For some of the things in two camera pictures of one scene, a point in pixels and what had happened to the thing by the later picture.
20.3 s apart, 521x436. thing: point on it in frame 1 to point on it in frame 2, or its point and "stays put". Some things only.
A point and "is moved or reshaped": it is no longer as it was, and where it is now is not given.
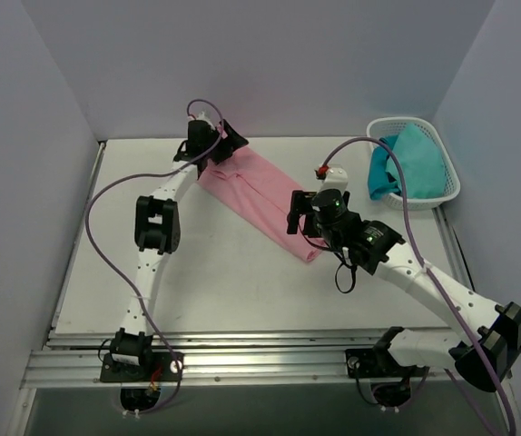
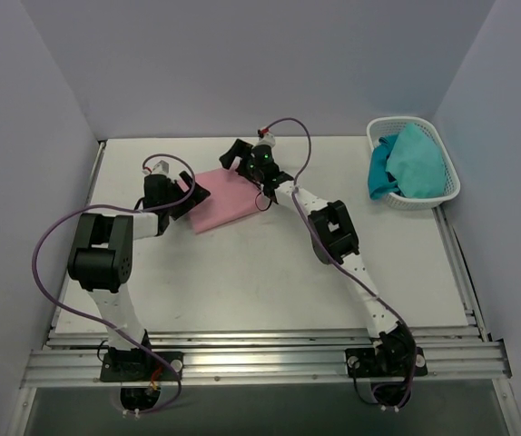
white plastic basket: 384,127 stays put
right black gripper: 304,214 to 240,155
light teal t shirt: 421,163 stays put
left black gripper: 223,148 to 187,195
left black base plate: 153,367 stays put
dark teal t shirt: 378,181 stays put
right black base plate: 378,363 stays put
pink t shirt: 261,191 is moved or reshaped
